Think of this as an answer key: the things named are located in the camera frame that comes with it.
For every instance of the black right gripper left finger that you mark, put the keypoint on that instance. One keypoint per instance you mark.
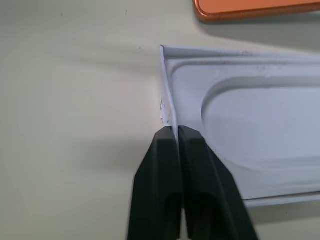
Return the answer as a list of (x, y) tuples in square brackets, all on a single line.
[(156, 185)]

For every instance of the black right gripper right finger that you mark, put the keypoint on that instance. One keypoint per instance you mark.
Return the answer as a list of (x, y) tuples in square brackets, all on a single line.
[(212, 190)]

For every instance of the white phone box tray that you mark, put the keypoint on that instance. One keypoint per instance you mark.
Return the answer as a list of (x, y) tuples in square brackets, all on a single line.
[(250, 120)]

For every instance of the orange tray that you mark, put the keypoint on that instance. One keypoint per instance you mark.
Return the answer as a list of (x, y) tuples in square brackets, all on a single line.
[(250, 7)]

